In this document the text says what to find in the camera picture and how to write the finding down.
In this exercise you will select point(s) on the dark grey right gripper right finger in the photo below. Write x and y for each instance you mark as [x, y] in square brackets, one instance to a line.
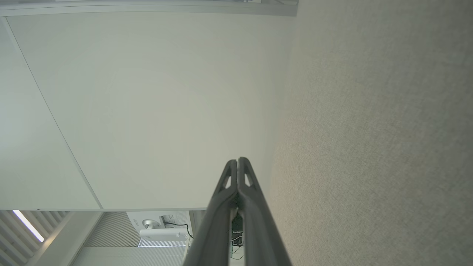
[262, 240]

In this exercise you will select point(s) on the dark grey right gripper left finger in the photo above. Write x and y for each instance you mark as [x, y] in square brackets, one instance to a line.
[214, 236]

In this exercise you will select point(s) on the black ceiling box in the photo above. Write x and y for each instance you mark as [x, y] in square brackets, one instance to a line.
[237, 223]

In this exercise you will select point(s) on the white ceiling projector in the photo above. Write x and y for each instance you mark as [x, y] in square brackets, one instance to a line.
[159, 231]

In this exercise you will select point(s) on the bright ceiling light strip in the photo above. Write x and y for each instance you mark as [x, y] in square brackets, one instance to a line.
[29, 226]

